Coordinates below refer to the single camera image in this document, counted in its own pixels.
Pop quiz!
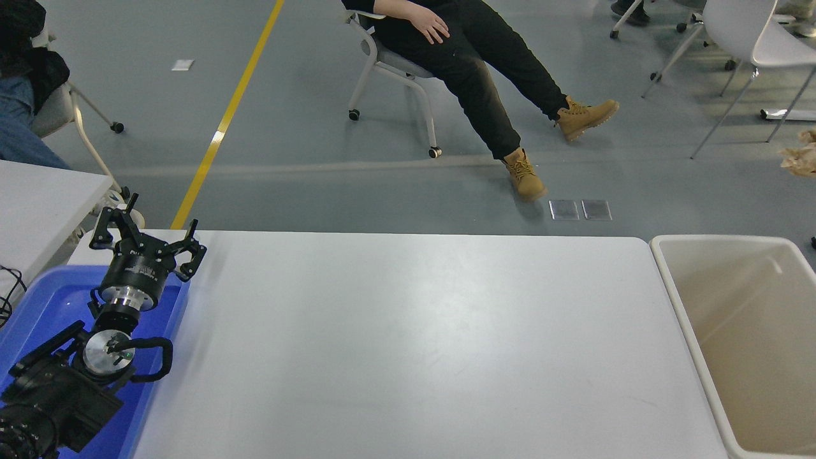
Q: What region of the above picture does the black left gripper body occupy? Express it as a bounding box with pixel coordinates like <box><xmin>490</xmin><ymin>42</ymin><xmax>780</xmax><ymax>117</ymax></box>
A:
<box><xmin>99</xmin><ymin>244</ymin><xmax>177</xmax><ymax>302</ymax></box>

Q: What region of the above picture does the tan paper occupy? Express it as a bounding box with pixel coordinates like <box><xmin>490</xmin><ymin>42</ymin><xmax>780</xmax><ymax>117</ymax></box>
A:
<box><xmin>778</xmin><ymin>129</ymin><xmax>816</xmax><ymax>178</ymax></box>

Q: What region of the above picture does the person's right hand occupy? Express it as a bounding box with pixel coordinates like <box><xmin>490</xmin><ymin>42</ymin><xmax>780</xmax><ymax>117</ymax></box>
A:
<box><xmin>408</xmin><ymin>9</ymin><xmax>451</xmax><ymax>45</ymax></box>

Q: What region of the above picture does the blue plastic tray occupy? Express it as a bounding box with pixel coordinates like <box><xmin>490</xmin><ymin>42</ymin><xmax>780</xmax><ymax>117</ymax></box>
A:
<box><xmin>0</xmin><ymin>265</ymin><xmax>192</xmax><ymax>459</ymax></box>

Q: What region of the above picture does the white side table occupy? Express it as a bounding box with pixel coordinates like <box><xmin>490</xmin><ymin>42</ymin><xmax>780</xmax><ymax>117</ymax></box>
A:
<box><xmin>0</xmin><ymin>161</ymin><xmax>114</xmax><ymax>300</ymax></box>

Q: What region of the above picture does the white-framed wheeled chair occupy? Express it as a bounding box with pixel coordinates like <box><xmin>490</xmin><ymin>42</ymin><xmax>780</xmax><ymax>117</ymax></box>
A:
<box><xmin>29</xmin><ymin>19</ymin><xmax>131</xmax><ymax>201</ymax></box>

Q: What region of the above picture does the person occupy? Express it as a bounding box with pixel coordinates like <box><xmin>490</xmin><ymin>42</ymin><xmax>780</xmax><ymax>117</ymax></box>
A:
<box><xmin>0</xmin><ymin>0</ymin><xmax>71</xmax><ymax>171</ymax></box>
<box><xmin>610</xmin><ymin>0</ymin><xmax>652</xmax><ymax>27</ymax></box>
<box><xmin>341</xmin><ymin>0</ymin><xmax>620</xmax><ymax>203</ymax></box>

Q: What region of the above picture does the grey padded wheeled chair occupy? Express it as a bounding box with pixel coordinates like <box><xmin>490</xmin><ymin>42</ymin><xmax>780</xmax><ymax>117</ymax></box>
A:
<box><xmin>344</xmin><ymin>10</ymin><xmax>443</xmax><ymax>159</ymax></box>

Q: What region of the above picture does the large pale plastic bin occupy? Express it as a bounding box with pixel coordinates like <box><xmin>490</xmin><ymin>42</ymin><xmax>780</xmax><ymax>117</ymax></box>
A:
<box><xmin>650</xmin><ymin>235</ymin><xmax>816</xmax><ymax>459</ymax></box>

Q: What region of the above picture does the white-legged wheeled chair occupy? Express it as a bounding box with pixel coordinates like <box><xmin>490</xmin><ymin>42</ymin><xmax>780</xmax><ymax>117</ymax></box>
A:
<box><xmin>610</xmin><ymin>0</ymin><xmax>705</xmax><ymax>40</ymax></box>

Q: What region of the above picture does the white plastic shell chair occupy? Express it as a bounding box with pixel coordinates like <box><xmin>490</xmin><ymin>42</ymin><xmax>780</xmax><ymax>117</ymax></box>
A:
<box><xmin>641</xmin><ymin>0</ymin><xmax>816</xmax><ymax>159</ymax></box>

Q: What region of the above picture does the white flat stand base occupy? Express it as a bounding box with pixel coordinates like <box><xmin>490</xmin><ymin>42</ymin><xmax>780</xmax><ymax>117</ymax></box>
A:
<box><xmin>759</xmin><ymin>107</ymin><xmax>816</xmax><ymax>122</ymax></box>

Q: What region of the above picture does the thin black cable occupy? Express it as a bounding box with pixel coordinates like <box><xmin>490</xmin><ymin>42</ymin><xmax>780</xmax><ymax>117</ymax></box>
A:
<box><xmin>0</xmin><ymin>263</ymin><xmax>27</xmax><ymax>326</ymax></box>

